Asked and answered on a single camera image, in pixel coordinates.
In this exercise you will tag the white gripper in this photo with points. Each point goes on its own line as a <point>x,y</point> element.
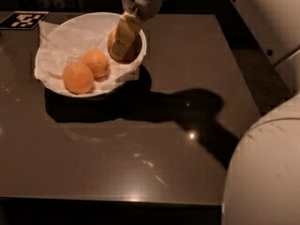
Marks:
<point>142,0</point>

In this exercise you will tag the orange with stem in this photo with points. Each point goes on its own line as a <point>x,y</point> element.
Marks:
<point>132,53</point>

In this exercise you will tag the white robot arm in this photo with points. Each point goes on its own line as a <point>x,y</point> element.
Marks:
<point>262,185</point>

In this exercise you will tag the back middle orange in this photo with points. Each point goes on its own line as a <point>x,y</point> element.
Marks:
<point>98,62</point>

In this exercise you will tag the white bowl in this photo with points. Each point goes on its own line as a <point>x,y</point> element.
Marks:
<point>78,22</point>

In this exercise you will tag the front left orange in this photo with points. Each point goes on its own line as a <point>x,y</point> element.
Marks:
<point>78,78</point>

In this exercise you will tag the white paper liner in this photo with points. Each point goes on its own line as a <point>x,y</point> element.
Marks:
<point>65,44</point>

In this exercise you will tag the black white fiducial marker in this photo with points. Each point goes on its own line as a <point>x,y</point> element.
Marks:
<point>23,20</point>

